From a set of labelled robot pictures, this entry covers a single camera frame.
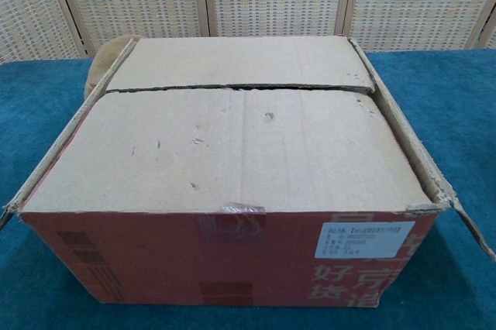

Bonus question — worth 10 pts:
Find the cardboard box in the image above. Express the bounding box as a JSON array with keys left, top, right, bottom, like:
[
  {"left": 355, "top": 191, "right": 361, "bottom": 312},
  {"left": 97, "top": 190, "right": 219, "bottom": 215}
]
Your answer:
[{"left": 0, "top": 34, "right": 496, "bottom": 310}]

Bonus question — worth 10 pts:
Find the teal blue carpet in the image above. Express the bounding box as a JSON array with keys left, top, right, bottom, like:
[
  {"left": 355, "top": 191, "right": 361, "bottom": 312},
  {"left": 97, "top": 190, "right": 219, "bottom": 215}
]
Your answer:
[{"left": 0, "top": 47, "right": 496, "bottom": 330}]

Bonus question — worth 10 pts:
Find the brown plush toy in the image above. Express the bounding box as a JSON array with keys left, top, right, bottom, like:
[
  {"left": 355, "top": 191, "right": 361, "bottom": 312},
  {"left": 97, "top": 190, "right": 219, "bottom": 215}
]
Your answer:
[{"left": 85, "top": 35, "right": 139, "bottom": 97}]

